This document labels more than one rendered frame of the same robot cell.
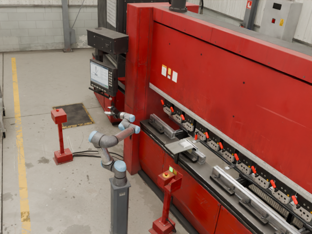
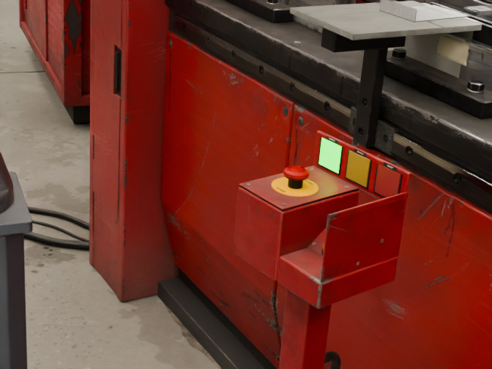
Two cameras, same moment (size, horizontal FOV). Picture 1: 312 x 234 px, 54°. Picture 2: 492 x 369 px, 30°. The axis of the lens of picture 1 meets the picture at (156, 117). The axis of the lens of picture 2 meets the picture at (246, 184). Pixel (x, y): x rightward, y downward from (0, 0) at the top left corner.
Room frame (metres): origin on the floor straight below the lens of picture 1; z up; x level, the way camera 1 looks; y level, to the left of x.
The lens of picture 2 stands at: (1.26, -0.15, 1.33)
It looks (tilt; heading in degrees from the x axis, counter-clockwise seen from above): 23 degrees down; 3
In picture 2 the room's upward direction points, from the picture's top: 4 degrees clockwise
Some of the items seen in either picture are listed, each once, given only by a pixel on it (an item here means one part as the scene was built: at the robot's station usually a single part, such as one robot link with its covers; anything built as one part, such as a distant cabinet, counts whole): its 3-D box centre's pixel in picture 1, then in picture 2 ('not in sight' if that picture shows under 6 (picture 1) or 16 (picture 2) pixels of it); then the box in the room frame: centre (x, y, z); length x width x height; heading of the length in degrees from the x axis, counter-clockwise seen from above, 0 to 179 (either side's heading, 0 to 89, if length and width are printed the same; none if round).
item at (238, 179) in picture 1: (250, 177); not in sight; (2.59, -1.05, 0.81); 0.64 x 0.08 x 0.14; 125
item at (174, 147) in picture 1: (178, 146); (385, 18); (2.78, -0.28, 1.00); 0.26 x 0.18 x 0.01; 125
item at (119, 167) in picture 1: (119, 168); not in sight; (2.39, 0.32, 0.94); 0.13 x 0.12 x 0.14; 61
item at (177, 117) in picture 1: (180, 113); not in sight; (3.05, -0.27, 1.26); 0.15 x 0.09 x 0.17; 35
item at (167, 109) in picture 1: (170, 106); not in sight; (3.21, -0.16, 1.26); 0.15 x 0.09 x 0.17; 35
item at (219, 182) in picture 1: (221, 184); not in sight; (2.33, -0.69, 0.89); 0.30 x 0.05 x 0.03; 35
